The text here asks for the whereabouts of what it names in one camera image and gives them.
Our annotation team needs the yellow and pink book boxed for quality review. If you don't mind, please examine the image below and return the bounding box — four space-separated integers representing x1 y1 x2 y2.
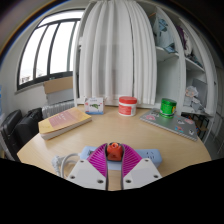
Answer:
37 107 93 141

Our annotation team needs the light blue power strip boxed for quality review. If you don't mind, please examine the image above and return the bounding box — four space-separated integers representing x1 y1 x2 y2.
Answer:
79 145 163 171

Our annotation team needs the small white printed box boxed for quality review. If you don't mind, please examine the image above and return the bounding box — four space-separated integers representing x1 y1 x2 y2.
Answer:
83 96 106 116

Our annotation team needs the brown cardboard box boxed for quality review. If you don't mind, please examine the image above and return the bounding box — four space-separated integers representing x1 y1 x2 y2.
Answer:
43 75 75 106

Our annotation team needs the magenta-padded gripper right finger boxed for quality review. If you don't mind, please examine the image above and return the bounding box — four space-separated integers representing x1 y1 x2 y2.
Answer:
120 143 164 191

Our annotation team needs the orange charger block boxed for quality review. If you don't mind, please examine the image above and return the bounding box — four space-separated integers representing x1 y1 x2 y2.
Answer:
105 141 124 163

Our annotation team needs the green round tin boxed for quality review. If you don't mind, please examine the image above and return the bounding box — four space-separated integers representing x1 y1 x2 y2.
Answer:
159 97 178 120

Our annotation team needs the white curtain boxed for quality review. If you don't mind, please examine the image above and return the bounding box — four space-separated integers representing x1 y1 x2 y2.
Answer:
77 0 158 106

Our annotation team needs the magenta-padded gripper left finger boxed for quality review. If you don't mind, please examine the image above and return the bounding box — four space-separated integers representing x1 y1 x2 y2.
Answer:
65 143 110 192

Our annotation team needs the white radiator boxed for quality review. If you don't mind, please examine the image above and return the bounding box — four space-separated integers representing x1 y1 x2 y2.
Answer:
41 99 76 120

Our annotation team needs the white power strip cable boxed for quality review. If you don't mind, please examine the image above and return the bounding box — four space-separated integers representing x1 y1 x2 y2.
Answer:
50 152 81 178

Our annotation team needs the white shelf unit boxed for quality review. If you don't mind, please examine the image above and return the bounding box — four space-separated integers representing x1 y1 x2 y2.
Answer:
146 2 218 118

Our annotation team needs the white jar with red lid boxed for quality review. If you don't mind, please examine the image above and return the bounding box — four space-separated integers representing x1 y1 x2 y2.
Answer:
118 95 139 118

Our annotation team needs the dark-framed window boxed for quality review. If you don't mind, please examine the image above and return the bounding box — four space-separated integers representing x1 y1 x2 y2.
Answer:
16 9 86 92

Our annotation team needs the grey laptop with stickers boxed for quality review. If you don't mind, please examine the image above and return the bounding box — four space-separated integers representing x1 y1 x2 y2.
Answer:
139 108 199 142

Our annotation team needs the black bag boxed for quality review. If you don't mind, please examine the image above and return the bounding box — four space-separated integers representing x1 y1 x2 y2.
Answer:
0 107 44 163

